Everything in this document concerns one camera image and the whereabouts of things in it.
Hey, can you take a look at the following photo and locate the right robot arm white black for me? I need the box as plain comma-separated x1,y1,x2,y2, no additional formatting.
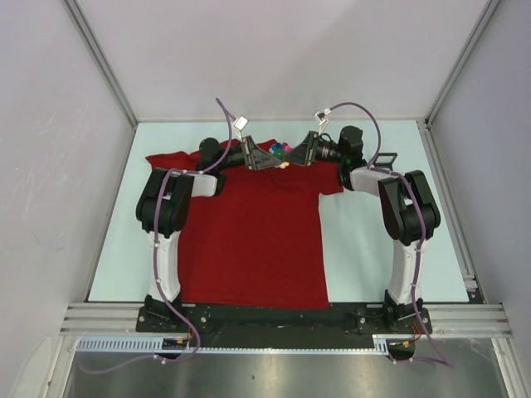
283,126,441,332

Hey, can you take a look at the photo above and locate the red t-shirt garment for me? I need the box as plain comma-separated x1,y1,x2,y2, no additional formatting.
144,138,345,311

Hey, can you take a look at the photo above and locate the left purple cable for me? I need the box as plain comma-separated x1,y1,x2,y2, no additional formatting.
77,97,241,375

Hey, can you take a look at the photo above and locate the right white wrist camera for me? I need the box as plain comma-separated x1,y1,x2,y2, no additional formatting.
314,109,331,135

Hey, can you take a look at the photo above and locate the black open small box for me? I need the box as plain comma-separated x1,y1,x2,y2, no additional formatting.
373,152,398,171

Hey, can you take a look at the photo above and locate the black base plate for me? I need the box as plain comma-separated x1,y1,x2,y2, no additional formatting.
135,297,432,334

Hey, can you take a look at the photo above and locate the slotted cable duct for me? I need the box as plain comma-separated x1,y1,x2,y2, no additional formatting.
76,336,389,355

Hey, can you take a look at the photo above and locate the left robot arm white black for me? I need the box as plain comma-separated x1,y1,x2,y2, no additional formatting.
136,136,284,332

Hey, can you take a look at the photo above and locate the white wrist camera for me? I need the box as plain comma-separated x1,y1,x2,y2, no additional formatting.
314,109,331,135
231,116,248,141

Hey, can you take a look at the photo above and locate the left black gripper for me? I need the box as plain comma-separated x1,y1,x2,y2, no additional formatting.
217,136,281,172

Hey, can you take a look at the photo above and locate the purple cable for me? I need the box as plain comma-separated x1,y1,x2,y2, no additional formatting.
77,97,241,375
325,101,453,366

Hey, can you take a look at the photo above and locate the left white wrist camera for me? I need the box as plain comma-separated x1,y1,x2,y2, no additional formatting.
231,116,248,141

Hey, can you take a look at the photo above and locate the aluminium front rail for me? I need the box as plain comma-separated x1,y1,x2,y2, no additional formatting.
60,303,512,338

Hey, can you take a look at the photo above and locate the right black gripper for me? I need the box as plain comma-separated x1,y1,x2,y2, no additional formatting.
280,132,345,168

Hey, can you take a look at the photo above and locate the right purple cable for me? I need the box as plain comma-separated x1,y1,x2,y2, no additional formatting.
325,101,453,366

